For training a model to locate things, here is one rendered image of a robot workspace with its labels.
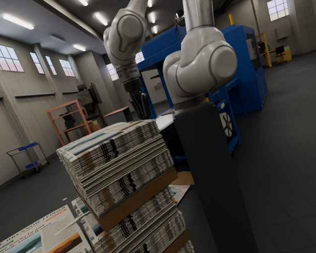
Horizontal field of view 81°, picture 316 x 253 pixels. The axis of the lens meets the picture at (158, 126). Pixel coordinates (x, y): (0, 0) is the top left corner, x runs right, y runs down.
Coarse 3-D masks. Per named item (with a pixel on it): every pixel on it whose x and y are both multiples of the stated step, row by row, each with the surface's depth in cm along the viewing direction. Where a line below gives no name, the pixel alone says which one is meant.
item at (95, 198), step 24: (144, 120) 65; (96, 144) 54; (120, 144) 54; (144, 144) 58; (72, 168) 49; (96, 168) 50; (120, 168) 53; (144, 168) 58; (168, 168) 63; (96, 192) 49; (120, 192) 53; (96, 216) 55
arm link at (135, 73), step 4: (132, 64) 73; (136, 64) 75; (120, 68) 72; (124, 68) 72; (128, 68) 72; (132, 68) 73; (136, 68) 74; (116, 72) 75; (120, 72) 73; (124, 72) 72; (128, 72) 72; (132, 72) 73; (136, 72) 74; (120, 76) 74; (124, 76) 73; (128, 76) 73; (132, 76) 73; (136, 76) 74; (120, 80) 75; (124, 80) 73; (128, 80) 74
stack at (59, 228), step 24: (168, 192) 63; (48, 216) 73; (72, 216) 66; (144, 216) 57; (168, 216) 63; (24, 240) 62; (48, 240) 57; (72, 240) 53; (96, 240) 50; (120, 240) 53; (144, 240) 58; (168, 240) 62
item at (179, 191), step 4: (172, 188) 216; (176, 188) 213; (180, 188) 210; (184, 188) 207; (188, 188) 205; (172, 192) 208; (176, 192) 206; (180, 192) 203; (184, 192) 200; (176, 196) 198; (180, 196) 196; (176, 200) 192; (176, 204) 185
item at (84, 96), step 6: (84, 84) 1020; (84, 90) 980; (90, 90) 983; (96, 90) 1046; (78, 96) 978; (84, 96) 983; (90, 96) 988; (96, 96) 993; (84, 102) 988; (90, 102) 993; (96, 102) 1024; (90, 108) 1002; (96, 108) 1047; (90, 114) 1047; (96, 114) 1049; (102, 120) 1052; (102, 126) 1017
